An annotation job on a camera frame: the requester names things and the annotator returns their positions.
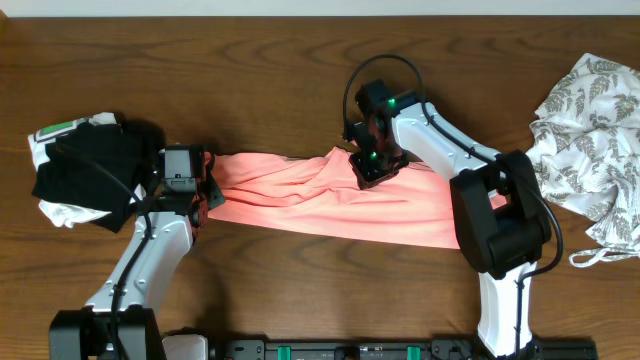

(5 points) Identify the pink t-shirt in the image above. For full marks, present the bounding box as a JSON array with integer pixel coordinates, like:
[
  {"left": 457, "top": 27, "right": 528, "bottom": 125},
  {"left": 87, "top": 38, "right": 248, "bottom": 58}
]
[{"left": 208, "top": 147, "right": 458, "bottom": 249}]

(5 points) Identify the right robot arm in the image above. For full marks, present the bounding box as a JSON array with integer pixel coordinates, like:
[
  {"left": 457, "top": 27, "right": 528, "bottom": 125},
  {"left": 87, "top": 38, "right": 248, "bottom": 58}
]
[{"left": 345, "top": 80, "right": 551, "bottom": 359}]

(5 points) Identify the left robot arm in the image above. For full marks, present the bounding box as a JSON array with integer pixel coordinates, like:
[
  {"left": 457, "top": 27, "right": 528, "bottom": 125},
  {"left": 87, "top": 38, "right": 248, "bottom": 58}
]
[{"left": 49, "top": 144, "right": 224, "bottom": 359}]

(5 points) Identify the black folded garment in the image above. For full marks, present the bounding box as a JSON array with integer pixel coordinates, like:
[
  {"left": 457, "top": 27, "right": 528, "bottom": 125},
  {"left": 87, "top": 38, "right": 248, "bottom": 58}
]
[{"left": 32, "top": 120, "right": 165, "bottom": 233}]

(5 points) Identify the white garment with green print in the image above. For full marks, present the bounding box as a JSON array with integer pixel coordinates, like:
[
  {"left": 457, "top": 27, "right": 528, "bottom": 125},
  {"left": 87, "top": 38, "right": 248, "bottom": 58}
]
[{"left": 28, "top": 112, "right": 145, "bottom": 228}]

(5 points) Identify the white fern print cloth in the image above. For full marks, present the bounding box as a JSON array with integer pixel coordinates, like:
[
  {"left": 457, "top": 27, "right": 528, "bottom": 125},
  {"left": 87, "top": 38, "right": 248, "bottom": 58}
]
[{"left": 527, "top": 53, "right": 639, "bottom": 268}]

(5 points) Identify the left black cable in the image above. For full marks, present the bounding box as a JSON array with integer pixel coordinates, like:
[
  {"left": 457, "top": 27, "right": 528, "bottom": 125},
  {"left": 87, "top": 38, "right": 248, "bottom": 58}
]
[{"left": 54, "top": 144, "right": 154, "bottom": 360}]

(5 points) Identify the black cable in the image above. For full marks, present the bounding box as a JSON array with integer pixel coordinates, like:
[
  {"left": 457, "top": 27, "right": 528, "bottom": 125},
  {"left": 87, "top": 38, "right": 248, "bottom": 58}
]
[
  {"left": 342, "top": 53, "right": 565, "bottom": 356},
  {"left": 54, "top": 144, "right": 154, "bottom": 360}
]

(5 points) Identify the right black cable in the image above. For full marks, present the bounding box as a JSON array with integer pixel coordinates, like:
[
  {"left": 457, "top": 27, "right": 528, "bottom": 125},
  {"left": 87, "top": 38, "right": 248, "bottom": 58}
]
[{"left": 342, "top": 53, "right": 565, "bottom": 356}]

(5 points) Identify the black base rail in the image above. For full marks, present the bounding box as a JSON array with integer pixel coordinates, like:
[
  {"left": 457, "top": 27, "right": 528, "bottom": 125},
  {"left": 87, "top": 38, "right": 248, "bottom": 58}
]
[{"left": 162, "top": 328, "right": 599, "bottom": 360}]

